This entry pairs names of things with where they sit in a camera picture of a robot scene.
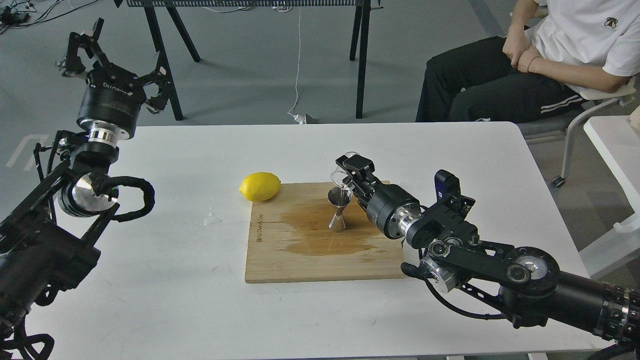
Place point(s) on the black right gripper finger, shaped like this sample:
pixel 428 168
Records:
pixel 361 167
pixel 361 189

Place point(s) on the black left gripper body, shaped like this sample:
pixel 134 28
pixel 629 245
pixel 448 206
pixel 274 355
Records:
pixel 112 101

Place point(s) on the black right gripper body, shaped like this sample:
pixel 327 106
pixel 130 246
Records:
pixel 393 210

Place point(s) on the steel double jigger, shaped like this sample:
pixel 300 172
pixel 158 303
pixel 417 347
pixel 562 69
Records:
pixel 339 198

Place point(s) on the small clear glass cup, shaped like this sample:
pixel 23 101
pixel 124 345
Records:
pixel 339 172

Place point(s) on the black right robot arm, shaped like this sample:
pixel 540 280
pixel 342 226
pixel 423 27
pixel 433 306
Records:
pixel 487 280

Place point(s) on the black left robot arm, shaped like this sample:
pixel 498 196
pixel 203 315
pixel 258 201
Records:
pixel 48 241

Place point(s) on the wooden cutting board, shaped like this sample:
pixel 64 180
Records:
pixel 289 240

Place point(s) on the yellow lemon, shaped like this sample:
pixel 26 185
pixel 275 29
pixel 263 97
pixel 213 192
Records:
pixel 260 186

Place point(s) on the grey office chair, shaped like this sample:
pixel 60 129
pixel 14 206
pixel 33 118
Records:
pixel 563 127

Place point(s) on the seated person white shirt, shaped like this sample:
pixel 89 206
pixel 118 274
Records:
pixel 553 50

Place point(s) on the white side table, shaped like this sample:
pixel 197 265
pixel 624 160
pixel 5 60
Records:
pixel 616 138

